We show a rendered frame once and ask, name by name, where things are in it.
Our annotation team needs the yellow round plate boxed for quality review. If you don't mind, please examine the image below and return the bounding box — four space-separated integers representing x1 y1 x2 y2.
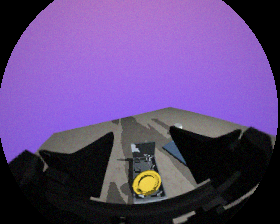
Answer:
132 169 161 196

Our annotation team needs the grey cylinder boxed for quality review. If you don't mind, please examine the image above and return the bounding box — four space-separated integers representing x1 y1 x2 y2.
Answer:
174 123 182 128

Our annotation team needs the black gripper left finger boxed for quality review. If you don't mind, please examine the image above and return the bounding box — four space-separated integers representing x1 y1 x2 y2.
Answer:
39 132 114 198

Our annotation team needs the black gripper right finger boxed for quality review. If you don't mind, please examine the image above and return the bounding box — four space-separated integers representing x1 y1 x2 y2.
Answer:
170 126 242 184

